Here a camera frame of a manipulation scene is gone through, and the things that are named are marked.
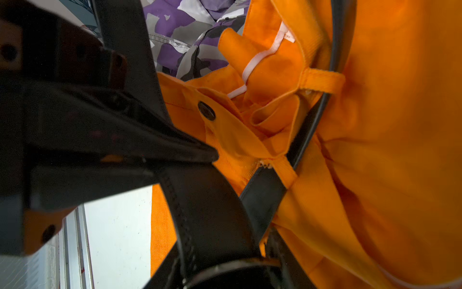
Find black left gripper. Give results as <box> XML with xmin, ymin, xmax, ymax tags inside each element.
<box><xmin>1</xmin><ymin>1</ymin><xmax>218</xmax><ymax>256</ymax></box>

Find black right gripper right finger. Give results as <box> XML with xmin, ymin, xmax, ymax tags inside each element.
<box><xmin>265</xmin><ymin>228</ymin><xmax>316</xmax><ymax>289</ymax></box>

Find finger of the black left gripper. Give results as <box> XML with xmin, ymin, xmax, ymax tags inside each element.
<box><xmin>30</xmin><ymin>166</ymin><xmax>158</xmax><ymax>211</ymax></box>

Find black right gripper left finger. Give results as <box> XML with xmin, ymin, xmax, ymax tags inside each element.
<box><xmin>144</xmin><ymin>244</ymin><xmax>180</xmax><ymax>289</ymax></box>

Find black belt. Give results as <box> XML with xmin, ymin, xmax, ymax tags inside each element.
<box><xmin>91</xmin><ymin>1</ymin><xmax>357</xmax><ymax>289</ymax></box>

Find orange trousers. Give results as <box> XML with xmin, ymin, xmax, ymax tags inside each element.
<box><xmin>159</xmin><ymin>1</ymin><xmax>462</xmax><ymax>289</ymax></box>

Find purple camouflage trousers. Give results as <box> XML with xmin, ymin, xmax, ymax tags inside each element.
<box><xmin>142</xmin><ymin>0</ymin><xmax>250</xmax><ymax>81</ymax></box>

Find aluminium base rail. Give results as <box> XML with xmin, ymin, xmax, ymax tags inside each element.
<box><xmin>1</xmin><ymin>205</ymin><xmax>95</xmax><ymax>289</ymax></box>

